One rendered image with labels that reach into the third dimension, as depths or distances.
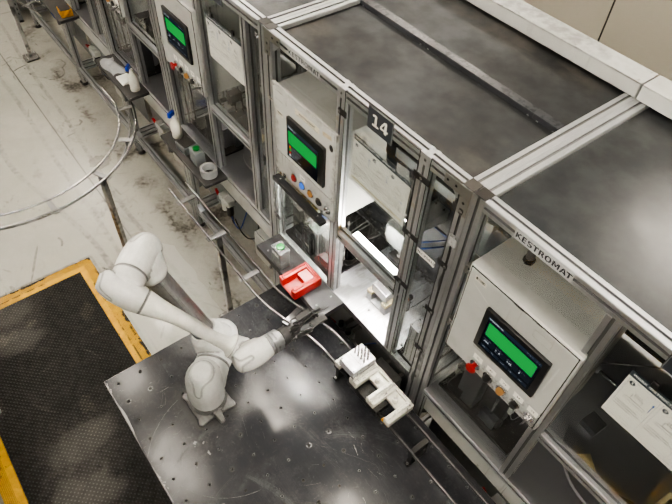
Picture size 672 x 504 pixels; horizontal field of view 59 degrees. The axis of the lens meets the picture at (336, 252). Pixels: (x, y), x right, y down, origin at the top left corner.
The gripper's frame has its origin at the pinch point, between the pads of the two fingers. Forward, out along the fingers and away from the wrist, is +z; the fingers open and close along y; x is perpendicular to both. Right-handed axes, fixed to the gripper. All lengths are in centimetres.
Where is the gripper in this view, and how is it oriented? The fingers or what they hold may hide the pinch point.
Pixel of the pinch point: (320, 313)
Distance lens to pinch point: 249.4
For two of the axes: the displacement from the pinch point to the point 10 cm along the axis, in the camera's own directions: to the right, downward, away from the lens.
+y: 0.4, -6.4, -7.6
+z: 7.9, -4.4, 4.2
